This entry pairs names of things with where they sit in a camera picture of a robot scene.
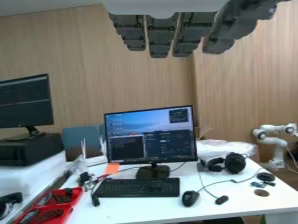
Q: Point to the black keyboard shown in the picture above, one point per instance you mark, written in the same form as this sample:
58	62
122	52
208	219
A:
138	187

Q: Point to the orange sticky note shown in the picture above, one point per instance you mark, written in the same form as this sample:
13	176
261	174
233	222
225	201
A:
112	168

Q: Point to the black computer monitor dark screen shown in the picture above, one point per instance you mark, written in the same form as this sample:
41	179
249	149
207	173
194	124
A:
25	101

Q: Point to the black headphones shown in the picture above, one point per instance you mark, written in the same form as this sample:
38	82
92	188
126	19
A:
235	162
10	200

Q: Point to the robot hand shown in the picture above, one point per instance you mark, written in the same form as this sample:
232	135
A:
160	30

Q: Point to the white foam block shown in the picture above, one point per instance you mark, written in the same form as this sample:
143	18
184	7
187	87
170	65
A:
31	176

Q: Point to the white desk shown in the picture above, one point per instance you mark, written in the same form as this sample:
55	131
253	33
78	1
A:
231	210

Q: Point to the small black adapter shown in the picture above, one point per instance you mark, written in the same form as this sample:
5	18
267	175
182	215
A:
95	200

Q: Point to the red tray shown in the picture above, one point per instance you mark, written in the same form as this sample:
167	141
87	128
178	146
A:
60	197
45	215

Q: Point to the small white jointed device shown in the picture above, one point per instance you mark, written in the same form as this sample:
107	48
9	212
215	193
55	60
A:
276	140

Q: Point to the black computer monitor lit screen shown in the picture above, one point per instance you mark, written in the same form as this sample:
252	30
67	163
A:
151	133

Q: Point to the black equipment case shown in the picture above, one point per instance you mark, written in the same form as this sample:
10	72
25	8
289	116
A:
27	150

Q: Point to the black computer mouse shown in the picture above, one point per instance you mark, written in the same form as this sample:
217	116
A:
191	198

